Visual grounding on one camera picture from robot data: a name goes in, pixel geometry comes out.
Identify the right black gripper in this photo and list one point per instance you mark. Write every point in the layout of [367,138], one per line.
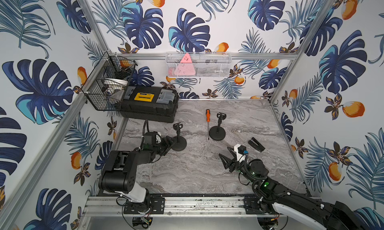
[229,163]

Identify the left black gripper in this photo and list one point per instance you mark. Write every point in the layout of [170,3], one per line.
[163,144]

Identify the black round base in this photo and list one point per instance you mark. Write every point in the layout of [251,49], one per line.
[180,144]
[217,133]

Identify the black stand pole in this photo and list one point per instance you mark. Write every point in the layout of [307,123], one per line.
[221,116]
[177,127]

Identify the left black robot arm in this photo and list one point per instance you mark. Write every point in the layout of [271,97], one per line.
[119,172]

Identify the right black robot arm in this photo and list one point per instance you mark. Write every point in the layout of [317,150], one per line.
[276,198]

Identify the black clip piece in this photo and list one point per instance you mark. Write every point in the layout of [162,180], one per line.
[256,145]

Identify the black plastic toolbox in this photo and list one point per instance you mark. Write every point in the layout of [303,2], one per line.
[149,103]

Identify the pink triangle card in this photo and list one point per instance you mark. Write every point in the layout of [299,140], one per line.
[185,67]

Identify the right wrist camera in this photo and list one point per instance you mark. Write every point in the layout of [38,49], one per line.
[241,153]

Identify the aluminium front rail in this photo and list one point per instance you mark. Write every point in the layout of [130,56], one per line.
[175,206]

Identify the orange handled screwdriver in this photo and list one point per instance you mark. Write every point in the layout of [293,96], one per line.
[208,115]

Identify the black wire basket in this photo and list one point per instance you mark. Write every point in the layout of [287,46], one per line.
[107,85]

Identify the clear mesh wall tray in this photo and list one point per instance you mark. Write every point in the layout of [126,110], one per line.
[207,64]

